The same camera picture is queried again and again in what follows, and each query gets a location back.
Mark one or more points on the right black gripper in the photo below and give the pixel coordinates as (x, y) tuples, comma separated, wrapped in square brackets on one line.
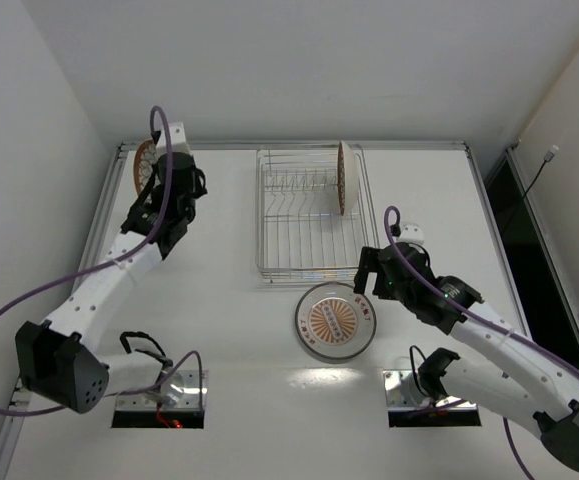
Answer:
[(378, 273)]

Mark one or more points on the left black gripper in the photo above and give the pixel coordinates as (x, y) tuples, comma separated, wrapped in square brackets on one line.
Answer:
[(170, 163)]

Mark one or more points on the floral brown-rim plate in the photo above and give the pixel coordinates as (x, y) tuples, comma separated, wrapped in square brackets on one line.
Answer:
[(348, 178), (144, 159)]

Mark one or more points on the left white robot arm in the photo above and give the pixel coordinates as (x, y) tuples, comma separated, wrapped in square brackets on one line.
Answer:
[(57, 358)]

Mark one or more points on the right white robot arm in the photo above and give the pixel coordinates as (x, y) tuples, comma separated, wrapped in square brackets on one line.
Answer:
[(519, 382)]

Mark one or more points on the orange sunburst plate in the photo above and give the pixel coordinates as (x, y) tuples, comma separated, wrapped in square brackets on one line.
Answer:
[(333, 323)]

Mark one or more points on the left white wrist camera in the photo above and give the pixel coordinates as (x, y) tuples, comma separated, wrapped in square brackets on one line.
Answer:
[(178, 138)]

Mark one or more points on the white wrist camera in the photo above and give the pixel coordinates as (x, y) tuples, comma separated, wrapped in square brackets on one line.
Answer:
[(411, 233), (178, 138)]

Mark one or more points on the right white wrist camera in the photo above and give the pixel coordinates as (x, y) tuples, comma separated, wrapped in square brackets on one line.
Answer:
[(411, 233)]

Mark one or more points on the wire dish rack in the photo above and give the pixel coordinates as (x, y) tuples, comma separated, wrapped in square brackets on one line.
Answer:
[(302, 236)]

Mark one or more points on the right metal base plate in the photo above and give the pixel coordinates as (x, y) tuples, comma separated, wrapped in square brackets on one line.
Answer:
[(399, 390)]

